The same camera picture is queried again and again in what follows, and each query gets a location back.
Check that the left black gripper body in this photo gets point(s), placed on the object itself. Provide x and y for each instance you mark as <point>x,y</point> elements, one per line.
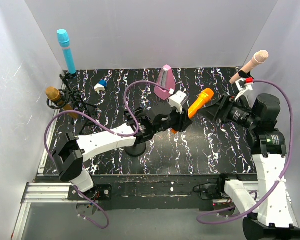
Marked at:
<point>179,120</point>

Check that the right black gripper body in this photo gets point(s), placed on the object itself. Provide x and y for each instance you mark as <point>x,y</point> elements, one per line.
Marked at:
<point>222,110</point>

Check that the orange microphone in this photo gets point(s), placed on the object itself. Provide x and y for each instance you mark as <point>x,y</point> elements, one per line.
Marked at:
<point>204,97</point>

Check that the round base shock-mount stand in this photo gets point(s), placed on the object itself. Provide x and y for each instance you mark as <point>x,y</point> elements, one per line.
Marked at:
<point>139,146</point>

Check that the beige microphone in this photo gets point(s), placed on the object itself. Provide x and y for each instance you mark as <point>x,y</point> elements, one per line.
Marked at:
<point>258,58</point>

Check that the gold microphone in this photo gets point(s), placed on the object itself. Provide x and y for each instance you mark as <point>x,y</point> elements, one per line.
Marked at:
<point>55,96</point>

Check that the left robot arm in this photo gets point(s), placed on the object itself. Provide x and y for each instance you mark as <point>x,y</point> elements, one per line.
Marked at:
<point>132,136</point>

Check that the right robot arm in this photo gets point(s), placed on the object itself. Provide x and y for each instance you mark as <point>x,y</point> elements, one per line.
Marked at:
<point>271,220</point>

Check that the pink microphone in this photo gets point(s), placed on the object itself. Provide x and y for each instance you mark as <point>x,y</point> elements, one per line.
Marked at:
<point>166,81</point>

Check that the white blue small microphone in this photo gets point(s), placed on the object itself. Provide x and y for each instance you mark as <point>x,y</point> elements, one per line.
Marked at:
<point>101,86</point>

